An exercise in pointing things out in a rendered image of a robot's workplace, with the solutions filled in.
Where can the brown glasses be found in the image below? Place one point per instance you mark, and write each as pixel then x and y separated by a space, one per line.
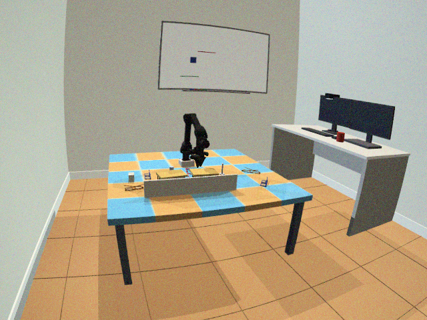
pixel 131 187

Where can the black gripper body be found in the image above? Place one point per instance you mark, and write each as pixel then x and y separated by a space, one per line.
pixel 198 153

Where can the white rectangular panel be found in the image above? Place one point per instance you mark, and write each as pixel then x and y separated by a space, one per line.
pixel 191 185

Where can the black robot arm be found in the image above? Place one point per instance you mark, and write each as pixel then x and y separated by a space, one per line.
pixel 200 135

